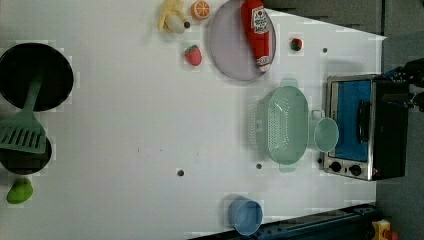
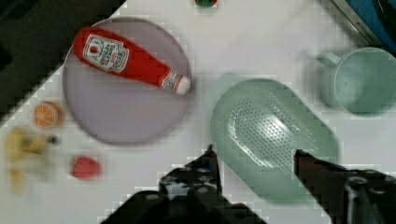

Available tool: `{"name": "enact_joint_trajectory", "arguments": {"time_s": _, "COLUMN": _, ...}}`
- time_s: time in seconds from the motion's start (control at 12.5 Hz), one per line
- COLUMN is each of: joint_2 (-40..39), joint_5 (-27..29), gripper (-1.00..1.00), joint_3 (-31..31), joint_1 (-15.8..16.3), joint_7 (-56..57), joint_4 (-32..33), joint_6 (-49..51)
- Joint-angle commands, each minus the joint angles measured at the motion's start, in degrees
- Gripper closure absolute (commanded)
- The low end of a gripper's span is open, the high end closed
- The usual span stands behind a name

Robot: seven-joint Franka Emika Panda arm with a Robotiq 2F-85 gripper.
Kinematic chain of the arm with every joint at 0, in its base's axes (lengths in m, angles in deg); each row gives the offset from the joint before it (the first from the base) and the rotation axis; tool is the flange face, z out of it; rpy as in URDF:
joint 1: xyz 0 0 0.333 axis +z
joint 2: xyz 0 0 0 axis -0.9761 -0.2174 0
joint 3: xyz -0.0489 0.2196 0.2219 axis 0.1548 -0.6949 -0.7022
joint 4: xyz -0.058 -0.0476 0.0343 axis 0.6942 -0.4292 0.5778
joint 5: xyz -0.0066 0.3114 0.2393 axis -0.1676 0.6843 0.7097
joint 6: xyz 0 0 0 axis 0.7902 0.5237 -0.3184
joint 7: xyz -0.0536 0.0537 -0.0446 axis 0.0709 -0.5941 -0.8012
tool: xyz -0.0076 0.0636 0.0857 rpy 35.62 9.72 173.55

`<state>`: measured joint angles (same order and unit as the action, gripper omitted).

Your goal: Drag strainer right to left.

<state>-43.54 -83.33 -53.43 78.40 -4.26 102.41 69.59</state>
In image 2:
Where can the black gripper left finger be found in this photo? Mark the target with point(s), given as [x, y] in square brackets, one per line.
[202, 172]

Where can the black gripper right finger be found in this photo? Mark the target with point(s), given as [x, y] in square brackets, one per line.
[349, 196]

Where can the mint green plastic strainer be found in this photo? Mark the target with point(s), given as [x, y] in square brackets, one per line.
[256, 125]

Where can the mint green plastic mug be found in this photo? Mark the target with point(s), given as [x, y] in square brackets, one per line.
[361, 82]

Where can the lilac round plate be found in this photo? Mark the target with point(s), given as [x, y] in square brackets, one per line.
[119, 111]

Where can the toy red strawberry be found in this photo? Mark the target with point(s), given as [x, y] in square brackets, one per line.
[85, 168]

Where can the red ketchup bottle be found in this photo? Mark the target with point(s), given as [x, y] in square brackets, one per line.
[119, 56]

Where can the toy orange half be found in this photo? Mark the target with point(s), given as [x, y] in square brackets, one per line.
[47, 115]

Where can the black toaster oven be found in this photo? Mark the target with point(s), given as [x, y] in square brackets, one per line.
[373, 22]

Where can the toy peeled banana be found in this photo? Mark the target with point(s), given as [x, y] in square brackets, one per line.
[25, 154]

